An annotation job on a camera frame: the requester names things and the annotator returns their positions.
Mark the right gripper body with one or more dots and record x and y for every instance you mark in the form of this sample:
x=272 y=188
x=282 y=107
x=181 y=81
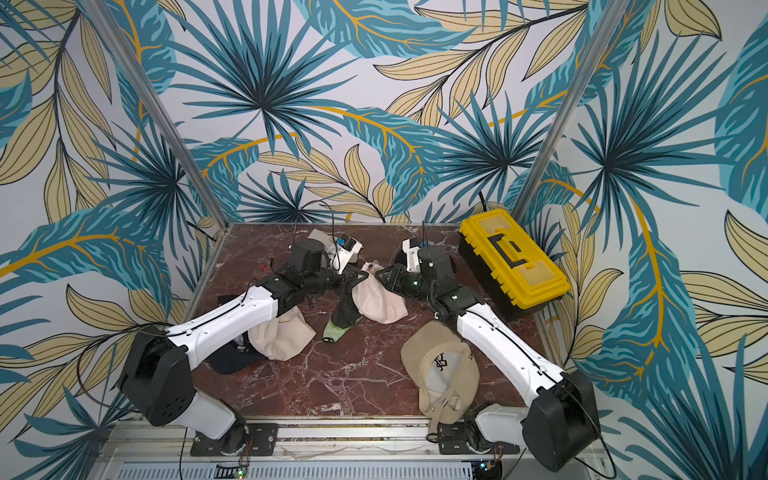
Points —
x=397 y=280

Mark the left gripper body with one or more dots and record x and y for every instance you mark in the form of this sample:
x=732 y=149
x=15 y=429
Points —
x=340 y=282

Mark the tan khaki cap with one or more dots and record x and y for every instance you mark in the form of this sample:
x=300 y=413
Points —
x=444 y=370

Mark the cream Colorado cap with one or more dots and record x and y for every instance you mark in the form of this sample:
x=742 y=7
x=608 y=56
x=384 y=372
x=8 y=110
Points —
x=282 y=338

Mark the navy black cap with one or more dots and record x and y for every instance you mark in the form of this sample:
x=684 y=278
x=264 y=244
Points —
x=235 y=356

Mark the white perforated cap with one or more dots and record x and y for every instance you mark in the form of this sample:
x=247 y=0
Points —
x=328 y=242

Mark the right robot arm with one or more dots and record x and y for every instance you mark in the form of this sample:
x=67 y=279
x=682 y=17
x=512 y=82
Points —
x=561 y=418

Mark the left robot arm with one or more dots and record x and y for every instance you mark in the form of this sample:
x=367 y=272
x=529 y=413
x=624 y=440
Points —
x=157 y=373

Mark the green black cap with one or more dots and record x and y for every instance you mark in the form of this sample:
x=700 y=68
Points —
x=344 y=317

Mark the yellow black toolbox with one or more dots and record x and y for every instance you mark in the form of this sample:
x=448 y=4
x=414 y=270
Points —
x=513 y=270

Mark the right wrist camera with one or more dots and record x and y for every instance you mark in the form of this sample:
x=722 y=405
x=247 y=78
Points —
x=410 y=249

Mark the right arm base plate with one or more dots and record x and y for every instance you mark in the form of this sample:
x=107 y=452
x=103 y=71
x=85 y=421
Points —
x=464 y=438

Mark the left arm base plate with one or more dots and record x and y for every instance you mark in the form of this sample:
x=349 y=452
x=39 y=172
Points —
x=252 y=439

